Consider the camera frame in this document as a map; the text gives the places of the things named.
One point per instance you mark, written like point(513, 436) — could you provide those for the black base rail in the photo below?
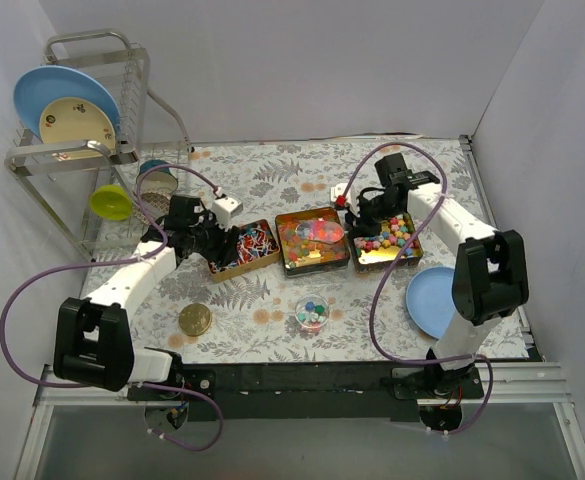
point(326, 390)

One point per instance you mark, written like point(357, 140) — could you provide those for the clear glass bowl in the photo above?
point(312, 313)

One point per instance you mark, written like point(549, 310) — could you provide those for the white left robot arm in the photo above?
point(93, 344)

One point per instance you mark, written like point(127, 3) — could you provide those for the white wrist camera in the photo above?
point(225, 208)
point(344, 198)

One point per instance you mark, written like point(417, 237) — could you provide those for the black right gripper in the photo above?
point(364, 215)

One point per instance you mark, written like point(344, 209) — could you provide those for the floral tablecloth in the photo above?
point(253, 314)

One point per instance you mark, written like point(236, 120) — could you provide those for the tin of star candies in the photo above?
point(374, 253)

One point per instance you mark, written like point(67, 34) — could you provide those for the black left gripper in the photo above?
point(226, 245)

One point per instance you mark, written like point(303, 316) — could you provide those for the blue plate on table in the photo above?
point(429, 300)

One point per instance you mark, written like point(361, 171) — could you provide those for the metal dish rack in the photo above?
point(62, 176)

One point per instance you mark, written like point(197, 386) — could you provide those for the blue patterned ceramic bowl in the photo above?
point(155, 177)

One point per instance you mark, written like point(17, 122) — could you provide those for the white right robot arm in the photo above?
point(490, 278)

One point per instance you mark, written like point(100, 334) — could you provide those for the tin of gummy candies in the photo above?
point(302, 257)

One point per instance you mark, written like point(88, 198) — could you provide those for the green plastic bowl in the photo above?
point(111, 202)

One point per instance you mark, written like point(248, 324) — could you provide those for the patterned round coaster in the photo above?
point(156, 203)

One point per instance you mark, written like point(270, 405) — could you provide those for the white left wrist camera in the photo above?
point(225, 208)

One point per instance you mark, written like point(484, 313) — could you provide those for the blue plate in rack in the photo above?
point(43, 85)

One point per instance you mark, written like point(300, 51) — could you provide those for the round gold tin lid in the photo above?
point(195, 319)

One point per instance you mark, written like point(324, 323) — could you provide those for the cream plate in rack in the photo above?
point(72, 118)

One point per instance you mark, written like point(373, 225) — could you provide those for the silver metal scoop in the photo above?
point(321, 231)

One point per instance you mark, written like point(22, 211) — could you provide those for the gold tin of lollipops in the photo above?
point(256, 247)

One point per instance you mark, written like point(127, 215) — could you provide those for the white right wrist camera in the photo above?
point(344, 198)

